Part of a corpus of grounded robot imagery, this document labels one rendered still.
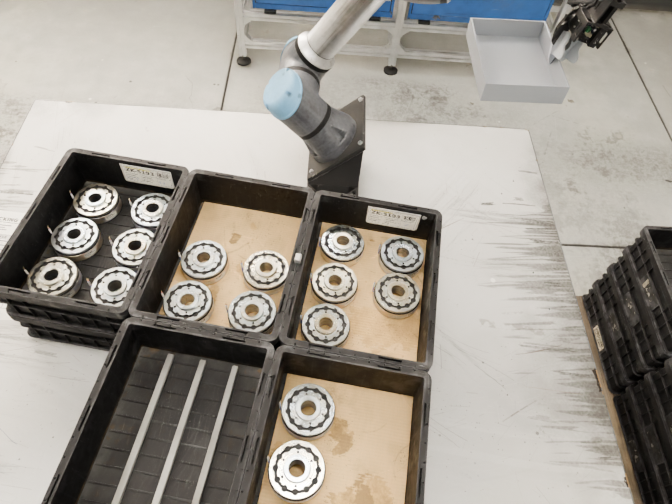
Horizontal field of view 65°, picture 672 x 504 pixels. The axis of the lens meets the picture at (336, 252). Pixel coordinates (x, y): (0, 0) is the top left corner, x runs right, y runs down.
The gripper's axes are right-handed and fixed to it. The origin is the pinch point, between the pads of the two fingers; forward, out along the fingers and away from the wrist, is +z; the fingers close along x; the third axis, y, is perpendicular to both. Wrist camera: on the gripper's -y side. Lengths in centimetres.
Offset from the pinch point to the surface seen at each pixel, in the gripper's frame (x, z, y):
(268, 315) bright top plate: -63, 39, 60
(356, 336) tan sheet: -44, 37, 64
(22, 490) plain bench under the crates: -106, 65, 90
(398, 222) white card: -34, 30, 37
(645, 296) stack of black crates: 58, 47, 35
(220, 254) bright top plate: -74, 41, 45
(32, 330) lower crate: -113, 64, 57
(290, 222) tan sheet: -58, 40, 33
